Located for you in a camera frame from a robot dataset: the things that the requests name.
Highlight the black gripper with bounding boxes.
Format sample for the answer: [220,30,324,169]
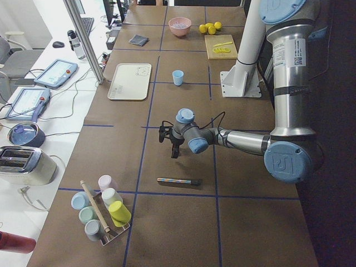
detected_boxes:
[159,125,184,159]

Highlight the clear ice cubes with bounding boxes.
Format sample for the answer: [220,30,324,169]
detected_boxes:
[171,23,188,29]

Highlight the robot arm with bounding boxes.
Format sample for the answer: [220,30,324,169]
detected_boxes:
[159,1,330,184]

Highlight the pink plastic cup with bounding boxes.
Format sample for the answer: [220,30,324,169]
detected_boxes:
[98,175,118,192]

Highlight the white plastic cup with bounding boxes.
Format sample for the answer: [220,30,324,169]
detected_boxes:
[101,187,123,210]

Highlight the light blue plastic cup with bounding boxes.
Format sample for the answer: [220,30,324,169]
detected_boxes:
[172,70,184,86]

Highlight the yellow-green plastic cup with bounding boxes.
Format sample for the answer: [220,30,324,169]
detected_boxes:
[108,200,131,227]

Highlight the blue plastic cup on rack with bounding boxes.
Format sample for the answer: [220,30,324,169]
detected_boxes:
[71,191,91,210]

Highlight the green plastic cup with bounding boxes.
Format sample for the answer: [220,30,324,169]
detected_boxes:
[78,206,98,225]

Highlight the grey plastic cup on rack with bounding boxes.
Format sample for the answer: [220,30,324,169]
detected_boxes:
[85,219,105,241]

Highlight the steel muddler with black tip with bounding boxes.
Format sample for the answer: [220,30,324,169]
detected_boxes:
[157,177,201,186]

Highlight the white bear serving tray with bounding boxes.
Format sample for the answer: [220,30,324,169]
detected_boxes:
[107,63,152,101]

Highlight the lemon slices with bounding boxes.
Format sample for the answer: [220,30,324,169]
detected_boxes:
[212,47,231,53]

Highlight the bamboo cutting board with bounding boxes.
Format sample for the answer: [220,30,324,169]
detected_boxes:
[205,34,238,60]

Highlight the grey folded cloth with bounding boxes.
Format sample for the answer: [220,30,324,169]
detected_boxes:
[129,34,149,47]

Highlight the yellow plastic knife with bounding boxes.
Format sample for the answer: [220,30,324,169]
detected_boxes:
[213,41,233,47]

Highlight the pink bowl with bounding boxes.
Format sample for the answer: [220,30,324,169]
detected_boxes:
[169,17,191,37]

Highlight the blue teach pendant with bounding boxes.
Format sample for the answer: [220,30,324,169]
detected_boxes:
[34,59,78,89]
[5,87,51,122]

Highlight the blue pot with lid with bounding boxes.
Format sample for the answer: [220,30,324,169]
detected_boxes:
[8,122,46,147]

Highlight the clear water bottle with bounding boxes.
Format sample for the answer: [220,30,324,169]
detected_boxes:
[67,30,86,60]

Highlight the white toaster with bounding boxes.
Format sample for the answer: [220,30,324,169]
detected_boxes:
[1,146,57,186]

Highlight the black keyboard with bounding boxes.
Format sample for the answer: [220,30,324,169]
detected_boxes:
[81,17,95,35]

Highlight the black computer mouse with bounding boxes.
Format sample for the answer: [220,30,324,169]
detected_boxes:
[52,41,65,48]

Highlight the red bottle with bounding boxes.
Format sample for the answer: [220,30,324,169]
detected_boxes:
[1,231,36,254]

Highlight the wooden rack handle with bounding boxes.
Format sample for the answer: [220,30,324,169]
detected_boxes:
[80,180,110,233]

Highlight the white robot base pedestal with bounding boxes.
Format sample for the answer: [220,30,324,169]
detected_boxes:
[220,0,266,97]

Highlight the white wire cup rack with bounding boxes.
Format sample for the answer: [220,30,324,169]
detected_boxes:
[86,183,131,246]

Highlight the aluminium frame post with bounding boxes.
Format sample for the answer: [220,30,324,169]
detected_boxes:
[63,0,105,85]

